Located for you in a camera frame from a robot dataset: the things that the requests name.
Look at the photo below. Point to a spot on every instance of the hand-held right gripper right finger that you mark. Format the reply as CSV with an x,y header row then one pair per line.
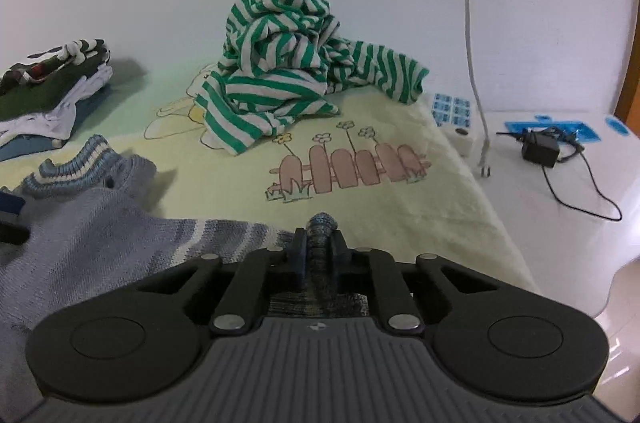
x,y
340,255

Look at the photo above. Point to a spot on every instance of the wooden door frame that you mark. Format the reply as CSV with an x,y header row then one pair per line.
x,y
631,98

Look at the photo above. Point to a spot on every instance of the folded black white striped shirt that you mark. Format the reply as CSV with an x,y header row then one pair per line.
x,y
75,47

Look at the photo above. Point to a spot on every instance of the folded blue garment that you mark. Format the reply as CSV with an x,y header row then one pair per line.
x,y
25,147

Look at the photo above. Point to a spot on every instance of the yellow printed blanket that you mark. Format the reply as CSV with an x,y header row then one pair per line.
x,y
400,213

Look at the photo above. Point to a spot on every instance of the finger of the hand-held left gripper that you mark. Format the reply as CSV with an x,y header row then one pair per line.
x,y
14,235
11,204

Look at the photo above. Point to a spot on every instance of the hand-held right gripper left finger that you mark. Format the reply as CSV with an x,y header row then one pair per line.
x,y
299,253

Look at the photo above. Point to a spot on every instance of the folded dark green garment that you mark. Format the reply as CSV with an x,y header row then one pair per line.
x,y
35,98

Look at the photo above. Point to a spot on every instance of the black power adapter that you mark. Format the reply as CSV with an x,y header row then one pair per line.
x,y
540,148

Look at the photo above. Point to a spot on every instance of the green striped shirt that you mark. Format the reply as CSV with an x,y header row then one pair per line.
x,y
280,68

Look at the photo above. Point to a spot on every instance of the grey knit sweater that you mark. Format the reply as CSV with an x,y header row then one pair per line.
x,y
90,233

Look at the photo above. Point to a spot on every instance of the white power strip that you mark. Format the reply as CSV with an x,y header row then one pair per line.
x,y
457,123

